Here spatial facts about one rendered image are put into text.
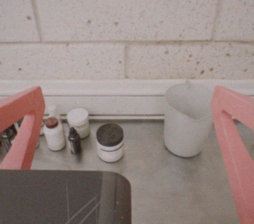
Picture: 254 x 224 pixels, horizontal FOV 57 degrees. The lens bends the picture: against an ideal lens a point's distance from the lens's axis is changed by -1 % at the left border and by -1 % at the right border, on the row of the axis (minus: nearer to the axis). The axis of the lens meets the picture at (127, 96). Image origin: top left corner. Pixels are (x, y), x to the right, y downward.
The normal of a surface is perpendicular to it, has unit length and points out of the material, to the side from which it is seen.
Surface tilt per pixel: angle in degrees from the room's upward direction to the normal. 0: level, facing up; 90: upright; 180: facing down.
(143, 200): 0
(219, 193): 0
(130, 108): 90
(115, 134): 0
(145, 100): 90
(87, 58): 90
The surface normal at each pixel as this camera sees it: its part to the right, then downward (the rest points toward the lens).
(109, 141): 0.00, -0.80
